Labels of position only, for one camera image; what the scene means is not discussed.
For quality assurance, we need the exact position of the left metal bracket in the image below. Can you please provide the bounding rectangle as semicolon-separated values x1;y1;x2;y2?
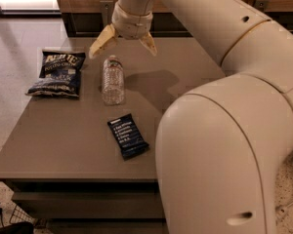
100;0;114;26

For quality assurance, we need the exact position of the white power strip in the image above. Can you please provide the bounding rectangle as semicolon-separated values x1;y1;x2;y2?
275;201;293;222

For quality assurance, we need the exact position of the grey table with drawers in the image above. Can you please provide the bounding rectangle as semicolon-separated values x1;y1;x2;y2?
0;38;224;234

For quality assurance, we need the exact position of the clear plastic water bottle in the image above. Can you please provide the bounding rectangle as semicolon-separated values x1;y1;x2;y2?
102;56;125;105

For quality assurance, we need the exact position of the right metal bracket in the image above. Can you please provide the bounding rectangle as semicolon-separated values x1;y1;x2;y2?
253;0;270;12

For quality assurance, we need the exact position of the dark blue snack bar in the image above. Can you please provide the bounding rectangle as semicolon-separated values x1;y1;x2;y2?
107;114;149;159

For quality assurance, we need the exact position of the metal bracket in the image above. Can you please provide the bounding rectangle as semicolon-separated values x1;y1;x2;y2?
100;0;114;26
253;0;270;12

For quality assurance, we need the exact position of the blue potato chips bag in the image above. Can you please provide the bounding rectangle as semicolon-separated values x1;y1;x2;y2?
26;50;86;98

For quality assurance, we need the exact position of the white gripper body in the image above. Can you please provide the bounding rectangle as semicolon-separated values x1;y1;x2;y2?
111;3;153;40

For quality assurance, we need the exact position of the metal rail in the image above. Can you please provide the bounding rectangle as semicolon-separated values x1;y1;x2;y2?
67;31;192;37

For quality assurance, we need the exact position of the black wire basket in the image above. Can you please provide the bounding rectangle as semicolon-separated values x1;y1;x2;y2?
0;200;40;234

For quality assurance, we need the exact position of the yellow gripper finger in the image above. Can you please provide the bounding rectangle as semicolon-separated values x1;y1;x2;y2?
140;32;157;56
89;24;118;59

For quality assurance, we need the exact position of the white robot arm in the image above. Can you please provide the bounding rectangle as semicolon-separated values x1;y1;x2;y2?
90;0;293;234

